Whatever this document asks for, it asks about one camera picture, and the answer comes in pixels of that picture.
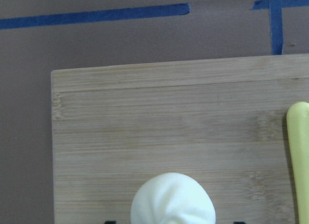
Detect white steamed bun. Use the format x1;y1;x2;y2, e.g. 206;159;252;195
130;173;216;224

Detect bamboo cutting board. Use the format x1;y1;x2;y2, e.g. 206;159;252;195
51;54;309;224

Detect yellow plastic knife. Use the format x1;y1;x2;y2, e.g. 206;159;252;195
286;102;309;224

